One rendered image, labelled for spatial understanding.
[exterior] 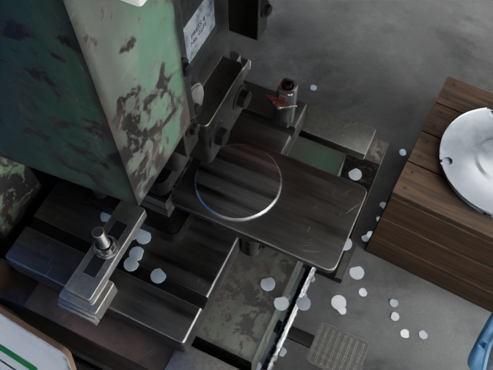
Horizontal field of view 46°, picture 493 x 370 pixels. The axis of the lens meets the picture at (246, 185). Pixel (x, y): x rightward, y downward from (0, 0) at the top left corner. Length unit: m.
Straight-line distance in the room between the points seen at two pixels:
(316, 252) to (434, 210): 0.60
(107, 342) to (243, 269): 0.23
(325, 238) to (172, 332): 0.25
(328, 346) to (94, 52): 1.12
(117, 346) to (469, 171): 0.87
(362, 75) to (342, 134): 0.94
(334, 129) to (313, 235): 0.31
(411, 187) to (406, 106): 0.61
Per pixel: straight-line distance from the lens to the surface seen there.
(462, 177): 1.39
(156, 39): 0.42
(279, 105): 0.89
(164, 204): 0.82
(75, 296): 0.84
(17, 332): 1.06
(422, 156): 1.41
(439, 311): 1.65
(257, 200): 0.81
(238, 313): 0.90
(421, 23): 2.18
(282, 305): 0.90
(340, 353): 1.39
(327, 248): 0.79
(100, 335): 0.94
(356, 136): 1.05
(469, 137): 1.45
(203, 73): 0.66
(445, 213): 1.35
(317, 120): 1.06
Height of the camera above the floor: 1.51
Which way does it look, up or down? 62 degrees down
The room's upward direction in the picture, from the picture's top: straight up
